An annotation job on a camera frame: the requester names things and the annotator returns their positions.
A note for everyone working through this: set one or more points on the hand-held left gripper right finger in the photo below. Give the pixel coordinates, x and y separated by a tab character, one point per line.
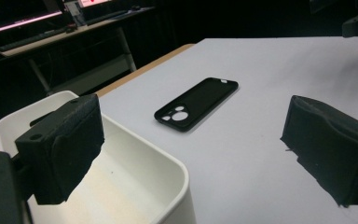
332	146

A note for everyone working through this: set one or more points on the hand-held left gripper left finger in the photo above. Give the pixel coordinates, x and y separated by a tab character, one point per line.
59	149

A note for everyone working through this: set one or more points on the white plastic bin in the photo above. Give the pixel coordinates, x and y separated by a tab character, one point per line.
130	174

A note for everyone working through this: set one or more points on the black phone case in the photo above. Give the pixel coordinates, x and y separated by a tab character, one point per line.
205	96

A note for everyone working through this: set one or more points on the white table cover board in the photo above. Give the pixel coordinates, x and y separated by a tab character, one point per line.
261	77

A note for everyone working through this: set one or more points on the black keyboard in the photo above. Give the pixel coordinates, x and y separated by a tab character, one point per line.
31	39
107	17

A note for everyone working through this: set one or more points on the white-legged desk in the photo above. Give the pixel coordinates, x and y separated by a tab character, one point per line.
126	46

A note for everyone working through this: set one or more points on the dark monitor with pink strip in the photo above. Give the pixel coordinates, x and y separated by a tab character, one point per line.
15	14

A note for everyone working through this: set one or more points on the monitor with pink screen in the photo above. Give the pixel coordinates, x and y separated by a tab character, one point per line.
93	2

